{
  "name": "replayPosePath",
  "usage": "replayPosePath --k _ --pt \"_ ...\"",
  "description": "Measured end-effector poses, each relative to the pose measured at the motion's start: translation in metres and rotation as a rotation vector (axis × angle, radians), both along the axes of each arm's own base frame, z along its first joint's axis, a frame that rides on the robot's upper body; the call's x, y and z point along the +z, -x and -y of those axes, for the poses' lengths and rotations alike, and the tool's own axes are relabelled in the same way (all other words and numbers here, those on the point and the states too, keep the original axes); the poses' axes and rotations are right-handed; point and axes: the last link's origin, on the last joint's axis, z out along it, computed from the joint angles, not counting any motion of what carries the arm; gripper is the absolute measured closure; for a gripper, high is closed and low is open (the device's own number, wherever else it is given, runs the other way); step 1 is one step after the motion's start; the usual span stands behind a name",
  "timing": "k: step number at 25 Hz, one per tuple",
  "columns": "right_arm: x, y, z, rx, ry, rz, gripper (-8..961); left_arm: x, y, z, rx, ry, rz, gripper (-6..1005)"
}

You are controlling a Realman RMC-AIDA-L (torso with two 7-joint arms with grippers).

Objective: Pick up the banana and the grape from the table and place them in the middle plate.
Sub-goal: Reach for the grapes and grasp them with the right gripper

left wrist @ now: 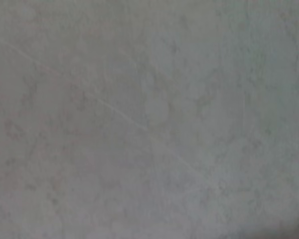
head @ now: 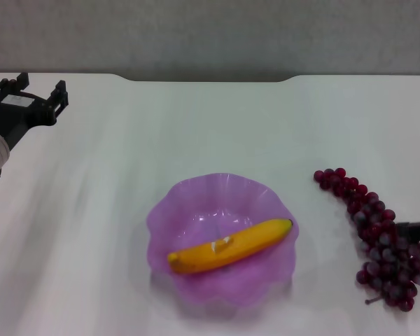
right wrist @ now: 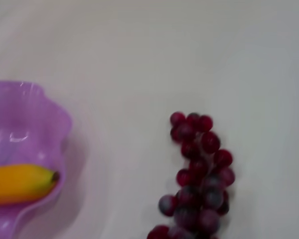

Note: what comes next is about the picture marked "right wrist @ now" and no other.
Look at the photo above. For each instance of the dark red grape bunch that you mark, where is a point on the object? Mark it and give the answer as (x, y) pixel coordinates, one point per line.
(201, 181)

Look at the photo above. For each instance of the yellow toy banana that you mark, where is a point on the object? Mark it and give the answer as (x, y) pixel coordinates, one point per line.
(17, 184)

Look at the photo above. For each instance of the purple scalloped plastic plate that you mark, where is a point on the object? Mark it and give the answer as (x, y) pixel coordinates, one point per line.
(20, 119)

